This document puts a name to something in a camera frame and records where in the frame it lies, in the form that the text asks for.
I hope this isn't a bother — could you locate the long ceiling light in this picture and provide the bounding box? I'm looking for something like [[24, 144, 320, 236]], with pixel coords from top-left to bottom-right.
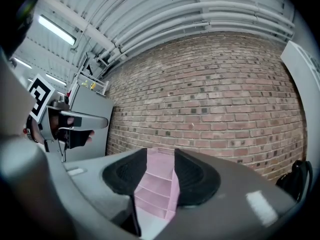
[[38, 14, 77, 47], [12, 57, 33, 70], [45, 73, 68, 87]]

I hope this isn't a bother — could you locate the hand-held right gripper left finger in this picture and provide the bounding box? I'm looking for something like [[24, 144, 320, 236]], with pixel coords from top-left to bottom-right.
[[62, 147, 148, 237]]

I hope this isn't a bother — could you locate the person's left forearm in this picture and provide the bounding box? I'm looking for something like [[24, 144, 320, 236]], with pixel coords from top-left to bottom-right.
[[24, 115, 46, 145]]

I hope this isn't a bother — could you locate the black backpack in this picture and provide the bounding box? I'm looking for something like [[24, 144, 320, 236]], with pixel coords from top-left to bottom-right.
[[275, 159, 314, 203]]

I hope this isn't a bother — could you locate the person's left hand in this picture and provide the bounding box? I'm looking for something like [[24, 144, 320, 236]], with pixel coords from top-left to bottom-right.
[[49, 113, 96, 150]]

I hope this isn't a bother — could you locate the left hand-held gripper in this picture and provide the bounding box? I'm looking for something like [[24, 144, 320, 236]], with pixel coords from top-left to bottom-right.
[[26, 73, 109, 153]]

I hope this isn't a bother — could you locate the pink desk organizer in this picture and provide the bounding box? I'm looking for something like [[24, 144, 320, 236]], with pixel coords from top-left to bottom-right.
[[133, 146, 181, 221]]

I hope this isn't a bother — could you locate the white ceiling pipe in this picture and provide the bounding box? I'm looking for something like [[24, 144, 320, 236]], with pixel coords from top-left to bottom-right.
[[106, 21, 210, 64], [119, 11, 294, 54], [113, 0, 296, 49]]

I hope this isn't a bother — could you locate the white board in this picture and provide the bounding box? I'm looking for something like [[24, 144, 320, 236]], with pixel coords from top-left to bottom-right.
[[279, 40, 320, 171]]

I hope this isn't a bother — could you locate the grey metal cabinet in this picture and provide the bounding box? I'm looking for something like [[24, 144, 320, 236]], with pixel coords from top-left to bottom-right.
[[65, 83, 115, 163]]

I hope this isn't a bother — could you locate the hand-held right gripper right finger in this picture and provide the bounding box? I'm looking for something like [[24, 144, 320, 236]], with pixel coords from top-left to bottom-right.
[[149, 148, 300, 240]]

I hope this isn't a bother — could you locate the white wire rack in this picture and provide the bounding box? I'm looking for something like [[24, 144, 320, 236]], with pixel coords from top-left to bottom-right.
[[94, 79, 110, 97]]

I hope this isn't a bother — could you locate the black wristband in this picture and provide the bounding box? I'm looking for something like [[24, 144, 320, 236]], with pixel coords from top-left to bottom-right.
[[23, 115, 40, 144]]

